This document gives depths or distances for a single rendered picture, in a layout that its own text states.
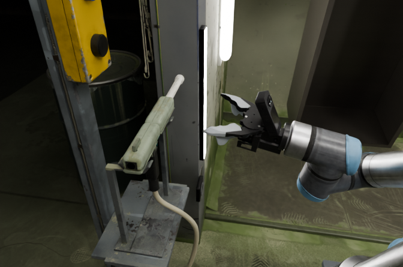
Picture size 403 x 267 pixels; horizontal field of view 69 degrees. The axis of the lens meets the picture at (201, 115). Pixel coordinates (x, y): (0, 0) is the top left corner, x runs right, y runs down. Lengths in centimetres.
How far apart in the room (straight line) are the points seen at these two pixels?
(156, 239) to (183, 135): 54
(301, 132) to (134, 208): 61
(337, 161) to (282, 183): 153
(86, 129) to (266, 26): 231
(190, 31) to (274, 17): 186
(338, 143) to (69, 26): 63
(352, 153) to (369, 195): 166
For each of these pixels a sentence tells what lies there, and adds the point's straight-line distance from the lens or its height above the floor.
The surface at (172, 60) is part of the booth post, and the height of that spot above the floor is 115.
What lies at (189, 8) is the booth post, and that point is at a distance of 111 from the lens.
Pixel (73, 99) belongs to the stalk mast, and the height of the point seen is 123.
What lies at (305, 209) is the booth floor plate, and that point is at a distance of 213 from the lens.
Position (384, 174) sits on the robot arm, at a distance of 82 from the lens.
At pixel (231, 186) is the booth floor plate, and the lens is 216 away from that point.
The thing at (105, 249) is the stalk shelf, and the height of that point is 79.
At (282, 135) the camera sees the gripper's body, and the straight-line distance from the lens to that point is 74.
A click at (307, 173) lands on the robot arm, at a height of 105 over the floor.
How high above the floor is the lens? 157
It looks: 32 degrees down
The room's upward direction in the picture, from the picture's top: straight up
